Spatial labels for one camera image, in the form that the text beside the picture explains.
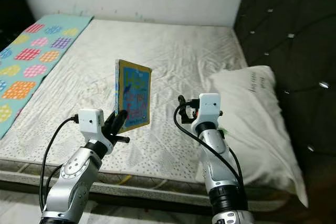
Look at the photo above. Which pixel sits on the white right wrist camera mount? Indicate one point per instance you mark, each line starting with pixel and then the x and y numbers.
pixel 207 106

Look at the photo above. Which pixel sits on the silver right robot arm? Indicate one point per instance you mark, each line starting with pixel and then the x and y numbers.
pixel 215 161

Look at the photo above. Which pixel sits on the white printed pillow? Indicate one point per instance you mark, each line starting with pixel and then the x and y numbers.
pixel 252 114

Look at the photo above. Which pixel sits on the teal blanket with colourful shapes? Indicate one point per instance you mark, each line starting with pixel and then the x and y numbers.
pixel 42 51

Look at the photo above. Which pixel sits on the black tufted headboard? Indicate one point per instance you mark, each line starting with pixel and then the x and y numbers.
pixel 289 24

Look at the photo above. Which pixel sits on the blue yellow-edged children's book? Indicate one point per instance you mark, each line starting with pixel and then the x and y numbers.
pixel 136 93

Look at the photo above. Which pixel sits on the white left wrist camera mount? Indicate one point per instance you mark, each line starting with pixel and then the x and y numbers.
pixel 90 121

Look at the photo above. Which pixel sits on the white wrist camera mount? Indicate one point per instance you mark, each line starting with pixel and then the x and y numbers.
pixel 207 106
pixel 90 121

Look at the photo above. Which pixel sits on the white dotted quilted mattress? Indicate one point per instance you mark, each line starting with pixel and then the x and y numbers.
pixel 84 93

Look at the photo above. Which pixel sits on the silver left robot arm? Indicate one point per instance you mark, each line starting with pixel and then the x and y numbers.
pixel 71 182

